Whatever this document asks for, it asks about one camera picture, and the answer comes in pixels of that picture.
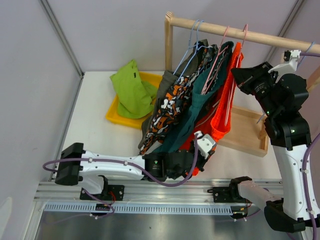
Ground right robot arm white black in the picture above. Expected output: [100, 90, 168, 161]
[228, 62, 320, 233]

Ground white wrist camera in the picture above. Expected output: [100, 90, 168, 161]
[268, 49, 302, 77]
[194, 130, 217, 159]

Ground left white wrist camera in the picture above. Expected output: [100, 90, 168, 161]
[194, 130, 217, 159]

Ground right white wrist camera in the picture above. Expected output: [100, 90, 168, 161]
[268, 49, 302, 77]

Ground slotted cable duct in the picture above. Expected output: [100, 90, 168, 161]
[44, 202, 233, 216]

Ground wooden clothes rack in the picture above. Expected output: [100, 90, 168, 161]
[164, 12, 320, 157]

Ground camouflage patterned shorts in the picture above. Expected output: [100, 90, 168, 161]
[138, 40, 218, 155]

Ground teal shorts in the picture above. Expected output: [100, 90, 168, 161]
[139, 40, 234, 154]

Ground aluminium mounting rail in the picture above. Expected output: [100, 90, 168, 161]
[33, 177, 283, 203]

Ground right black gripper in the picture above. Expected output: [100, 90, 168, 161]
[232, 61, 279, 117]

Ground lime green shorts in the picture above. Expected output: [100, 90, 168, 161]
[110, 59, 158, 119]

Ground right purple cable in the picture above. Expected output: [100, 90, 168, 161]
[286, 51, 320, 240]

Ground yellow plastic tray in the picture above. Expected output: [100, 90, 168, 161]
[105, 71, 162, 130]

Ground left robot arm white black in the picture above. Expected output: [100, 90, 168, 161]
[54, 137, 217, 200]

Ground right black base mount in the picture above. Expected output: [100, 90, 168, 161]
[207, 187, 237, 203]

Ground pink wire hanger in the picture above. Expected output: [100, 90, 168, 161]
[223, 23, 250, 126]
[201, 25, 230, 95]

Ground purple cable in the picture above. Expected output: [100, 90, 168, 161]
[42, 136, 201, 187]
[286, 51, 320, 240]

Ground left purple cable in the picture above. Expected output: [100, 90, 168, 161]
[42, 136, 201, 187]

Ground orange shorts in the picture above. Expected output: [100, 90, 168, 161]
[170, 41, 244, 177]

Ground olive grey shorts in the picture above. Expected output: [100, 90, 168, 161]
[138, 47, 205, 150]

